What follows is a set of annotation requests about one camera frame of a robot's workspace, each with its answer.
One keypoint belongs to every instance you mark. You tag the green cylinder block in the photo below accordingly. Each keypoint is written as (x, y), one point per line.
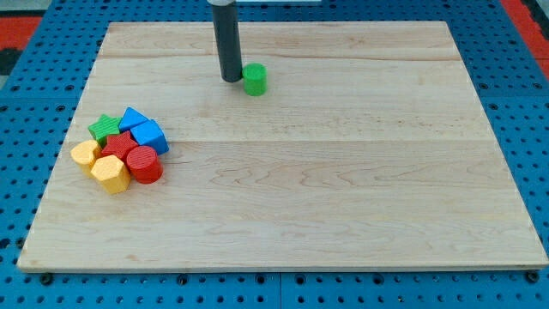
(255, 79)

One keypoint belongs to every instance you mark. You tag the wooden board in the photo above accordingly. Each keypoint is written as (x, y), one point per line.
(369, 152)

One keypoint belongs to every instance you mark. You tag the blue cube block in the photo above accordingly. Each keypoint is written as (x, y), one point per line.
(150, 134)

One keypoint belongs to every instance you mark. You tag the red cylinder block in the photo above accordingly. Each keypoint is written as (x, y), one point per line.
(144, 164)

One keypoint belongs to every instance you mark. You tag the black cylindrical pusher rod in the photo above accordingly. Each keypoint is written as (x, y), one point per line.
(225, 20)

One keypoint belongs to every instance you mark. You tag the blue triangle block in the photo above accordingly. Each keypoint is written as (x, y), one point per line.
(131, 119)

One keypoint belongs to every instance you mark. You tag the red star block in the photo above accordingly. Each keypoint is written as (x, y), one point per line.
(119, 145)

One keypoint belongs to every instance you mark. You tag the yellow hexagon block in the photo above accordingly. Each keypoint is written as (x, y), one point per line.
(111, 174)

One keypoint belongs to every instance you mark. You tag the green star block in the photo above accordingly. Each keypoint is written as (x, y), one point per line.
(103, 127)

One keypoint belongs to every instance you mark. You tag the yellow heart block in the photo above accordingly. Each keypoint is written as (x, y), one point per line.
(85, 154)

